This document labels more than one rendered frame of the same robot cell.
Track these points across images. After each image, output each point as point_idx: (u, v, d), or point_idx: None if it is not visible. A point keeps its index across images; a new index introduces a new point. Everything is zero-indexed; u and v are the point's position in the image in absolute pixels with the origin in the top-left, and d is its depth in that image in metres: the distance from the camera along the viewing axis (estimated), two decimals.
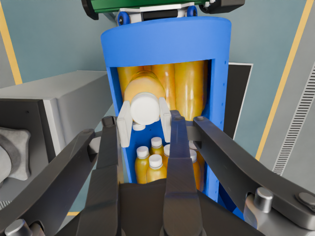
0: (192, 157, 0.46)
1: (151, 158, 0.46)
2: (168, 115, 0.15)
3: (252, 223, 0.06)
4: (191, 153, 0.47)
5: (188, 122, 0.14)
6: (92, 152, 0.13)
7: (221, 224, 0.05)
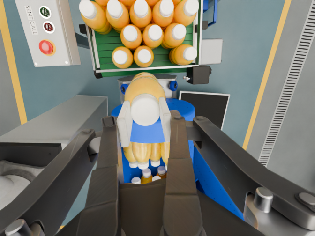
0: None
1: None
2: (168, 115, 0.15)
3: (252, 223, 0.06)
4: None
5: (188, 122, 0.14)
6: (92, 152, 0.13)
7: (221, 224, 0.05)
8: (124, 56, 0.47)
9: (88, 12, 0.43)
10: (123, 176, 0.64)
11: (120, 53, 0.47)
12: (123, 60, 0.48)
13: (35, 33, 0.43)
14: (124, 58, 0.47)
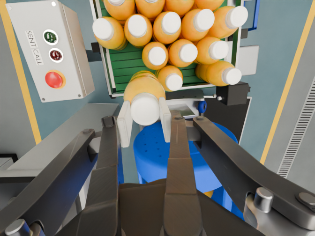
0: None
1: None
2: (168, 115, 0.15)
3: (252, 223, 0.06)
4: None
5: (188, 122, 0.14)
6: (92, 152, 0.13)
7: (221, 224, 0.05)
8: (155, 109, 0.20)
9: (104, 33, 0.33)
10: None
11: (146, 103, 0.20)
12: (153, 117, 0.21)
13: (40, 63, 0.35)
14: (154, 113, 0.20)
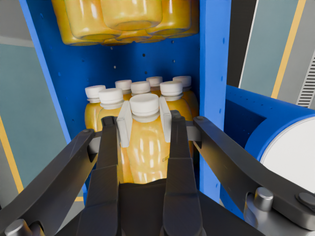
0: None
1: None
2: (168, 115, 0.15)
3: (252, 223, 0.06)
4: None
5: (188, 122, 0.14)
6: (92, 152, 0.13)
7: (221, 224, 0.05)
8: (153, 96, 0.21)
9: None
10: None
11: (146, 95, 0.22)
12: (151, 99, 0.20)
13: None
14: (153, 97, 0.21)
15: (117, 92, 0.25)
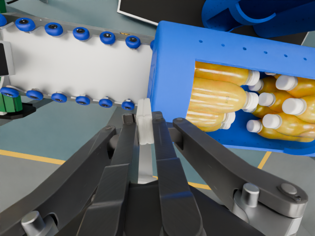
0: (289, 82, 0.39)
1: (266, 125, 0.44)
2: (149, 117, 0.15)
3: (242, 219, 0.07)
4: (283, 80, 0.40)
5: (168, 124, 0.14)
6: (113, 149, 0.14)
7: (221, 224, 0.05)
8: None
9: None
10: (236, 140, 0.48)
11: None
12: None
13: None
14: None
15: None
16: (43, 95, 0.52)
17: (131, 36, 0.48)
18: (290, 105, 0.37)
